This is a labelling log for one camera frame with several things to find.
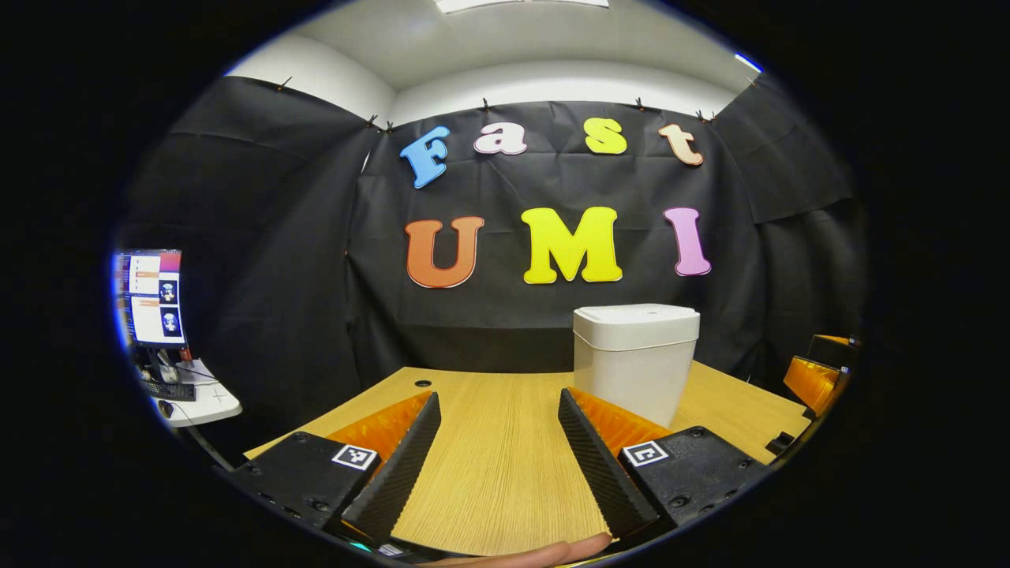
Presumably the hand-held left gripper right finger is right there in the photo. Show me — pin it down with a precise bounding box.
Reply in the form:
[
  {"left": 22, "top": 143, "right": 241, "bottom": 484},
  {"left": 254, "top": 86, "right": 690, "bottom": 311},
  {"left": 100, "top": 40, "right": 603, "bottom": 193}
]
[{"left": 556, "top": 387, "right": 770, "bottom": 545}]

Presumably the white side table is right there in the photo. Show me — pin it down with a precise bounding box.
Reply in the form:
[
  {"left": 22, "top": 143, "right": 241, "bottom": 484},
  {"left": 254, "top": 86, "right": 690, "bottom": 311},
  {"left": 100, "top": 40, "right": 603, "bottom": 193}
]
[{"left": 146, "top": 359, "right": 243, "bottom": 428}]

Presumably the computer monitor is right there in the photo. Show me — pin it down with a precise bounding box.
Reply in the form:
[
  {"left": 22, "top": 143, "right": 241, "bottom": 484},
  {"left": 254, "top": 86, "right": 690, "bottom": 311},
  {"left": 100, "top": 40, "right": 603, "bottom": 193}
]
[{"left": 117, "top": 249, "right": 189, "bottom": 349}]

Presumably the white desktop garbage bin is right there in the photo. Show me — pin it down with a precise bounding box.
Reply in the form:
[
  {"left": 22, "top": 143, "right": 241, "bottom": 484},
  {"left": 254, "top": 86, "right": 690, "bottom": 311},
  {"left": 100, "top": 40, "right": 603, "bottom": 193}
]
[{"left": 573, "top": 304, "right": 701, "bottom": 428}]

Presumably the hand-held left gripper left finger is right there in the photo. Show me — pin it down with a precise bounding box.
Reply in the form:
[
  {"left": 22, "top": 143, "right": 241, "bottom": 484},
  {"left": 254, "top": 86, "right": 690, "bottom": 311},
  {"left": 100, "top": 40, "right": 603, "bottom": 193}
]
[{"left": 229, "top": 390, "right": 443, "bottom": 549}]

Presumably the black backdrop cloth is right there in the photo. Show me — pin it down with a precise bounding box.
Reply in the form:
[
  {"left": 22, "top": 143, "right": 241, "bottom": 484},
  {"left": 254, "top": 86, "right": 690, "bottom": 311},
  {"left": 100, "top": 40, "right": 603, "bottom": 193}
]
[{"left": 118, "top": 75, "right": 869, "bottom": 443}]

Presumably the wooden desktop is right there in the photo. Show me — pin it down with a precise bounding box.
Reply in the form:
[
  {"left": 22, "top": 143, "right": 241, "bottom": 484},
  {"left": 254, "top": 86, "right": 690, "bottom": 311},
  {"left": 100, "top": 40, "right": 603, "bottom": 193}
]
[{"left": 243, "top": 361, "right": 814, "bottom": 557}]

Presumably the black keyboard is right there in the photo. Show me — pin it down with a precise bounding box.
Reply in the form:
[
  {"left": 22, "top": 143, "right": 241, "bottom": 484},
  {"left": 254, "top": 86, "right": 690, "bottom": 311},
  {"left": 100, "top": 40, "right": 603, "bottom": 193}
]
[{"left": 142, "top": 380, "right": 196, "bottom": 402}]

